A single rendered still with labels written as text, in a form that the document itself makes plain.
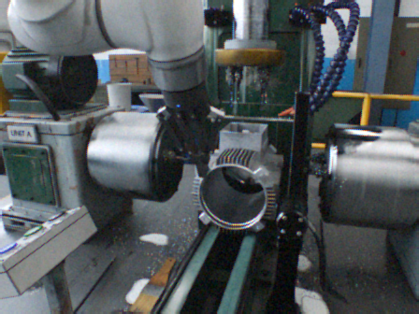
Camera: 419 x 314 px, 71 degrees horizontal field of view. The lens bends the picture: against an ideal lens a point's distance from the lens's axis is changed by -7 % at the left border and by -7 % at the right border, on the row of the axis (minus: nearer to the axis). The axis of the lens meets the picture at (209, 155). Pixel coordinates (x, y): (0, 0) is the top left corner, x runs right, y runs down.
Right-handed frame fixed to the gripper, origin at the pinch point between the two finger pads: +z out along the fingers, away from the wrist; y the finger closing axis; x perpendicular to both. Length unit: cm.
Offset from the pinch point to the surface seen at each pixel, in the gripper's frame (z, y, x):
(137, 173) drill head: 8.8, 18.9, -1.9
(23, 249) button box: -14.5, 14.0, 30.7
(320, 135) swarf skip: 285, -54, -320
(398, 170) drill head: 4.3, -40.6, -6.2
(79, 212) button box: -8.7, 14.0, 20.7
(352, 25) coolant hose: -17.0, -29.0, -27.1
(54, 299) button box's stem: -2.4, 14.9, 33.2
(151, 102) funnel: 80, 83, -120
